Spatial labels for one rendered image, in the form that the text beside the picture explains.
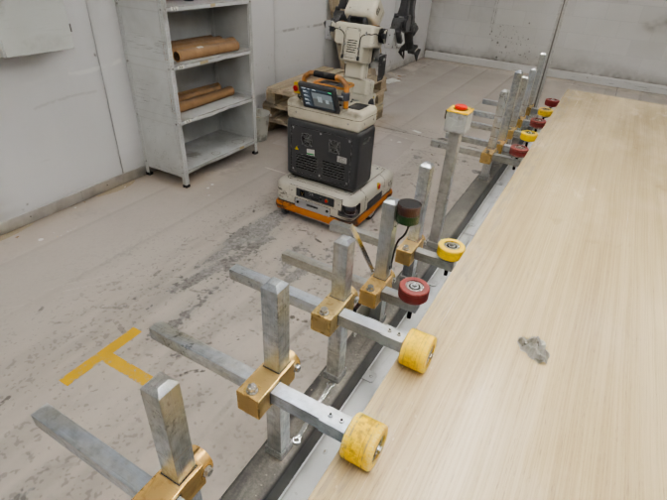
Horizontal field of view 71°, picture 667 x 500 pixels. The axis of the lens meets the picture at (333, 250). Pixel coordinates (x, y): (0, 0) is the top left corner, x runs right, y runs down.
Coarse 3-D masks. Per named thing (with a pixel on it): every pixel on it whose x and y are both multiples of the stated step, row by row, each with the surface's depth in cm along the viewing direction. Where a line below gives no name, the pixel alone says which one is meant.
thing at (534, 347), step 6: (522, 336) 106; (534, 336) 108; (522, 342) 105; (528, 342) 106; (534, 342) 105; (540, 342) 105; (522, 348) 105; (528, 348) 104; (534, 348) 102; (540, 348) 104; (528, 354) 103; (534, 354) 102; (540, 354) 102; (546, 354) 103; (540, 360) 101; (546, 360) 101
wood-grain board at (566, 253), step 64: (576, 128) 242; (640, 128) 248; (512, 192) 173; (576, 192) 176; (640, 192) 179; (512, 256) 137; (576, 256) 138; (640, 256) 140; (448, 320) 112; (512, 320) 113; (576, 320) 114; (640, 320) 115; (384, 384) 94; (448, 384) 95; (512, 384) 96; (576, 384) 97; (640, 384) 98; (384, 448) 82; (448, 448) 83; (512, 448) 84; (576, 448) 84; (640, 448) 85
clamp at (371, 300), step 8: (392, 272) 133; (368, 280) 129; (376, 280) 129; (392, 280) 133; (360, 288) 125; (376, 288) 126; (360, 296) 126; (368, 296) 125; (376, 296) 124; (368, 304) 126; (376, 304) 126
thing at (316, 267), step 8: (288, 256) 138; (296, 256) 138; (304, 256) 138; (296, 264) 138; (304, 264) 137; (312, 264) 135; (320, 264) 136; (328, 264) 136; (312, 272) 136; (320, 272) 135; (328, 272) 133; (352, 280) 130; (360, 280) 130; (384, 288) 128; (384, 296) 126; (392, 296) 125; (392, 304) 126; (400, 304) 125; (408, 304) 123
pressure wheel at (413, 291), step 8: (408, 280) 123; (416, 280) 124; (400, 288) 121; (408, 288) 121; (416, 288) 121; (424, 288) 121; (400, 296) 121; (408, 296) 119; (416, 296) 118; (424, 296) 119; (416, 304) 120; (408, 312) 126
